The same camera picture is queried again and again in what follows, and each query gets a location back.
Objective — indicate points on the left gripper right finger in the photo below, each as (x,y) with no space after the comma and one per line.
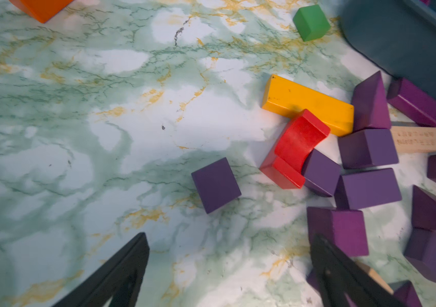
(340,278)

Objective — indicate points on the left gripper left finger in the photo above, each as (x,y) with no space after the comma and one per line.
(117,282)

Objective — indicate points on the purple brick beside bin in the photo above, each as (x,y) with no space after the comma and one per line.
(413,102)

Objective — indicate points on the dark teal storage bin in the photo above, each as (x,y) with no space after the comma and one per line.
(398,36)

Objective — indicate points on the natural wood slanted brick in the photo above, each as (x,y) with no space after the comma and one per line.
(375,276)

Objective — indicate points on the purple wedge brick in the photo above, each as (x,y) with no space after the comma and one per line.
(423,209)

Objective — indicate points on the red arch brick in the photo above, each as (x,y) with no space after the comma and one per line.
(284,163)

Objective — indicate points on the purple cube left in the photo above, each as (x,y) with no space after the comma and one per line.
(216,185)

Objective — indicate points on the natural wood printed brick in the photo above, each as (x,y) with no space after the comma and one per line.
(414,139)

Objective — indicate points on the purple tall triangle brick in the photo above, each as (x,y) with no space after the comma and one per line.
(370,104)

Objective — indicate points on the yellow long brick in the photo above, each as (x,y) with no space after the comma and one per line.
(288,99)

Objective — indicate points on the green cube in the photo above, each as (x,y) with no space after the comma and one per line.
(311,22)

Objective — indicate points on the orange brick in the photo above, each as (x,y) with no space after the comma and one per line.
(41,10)

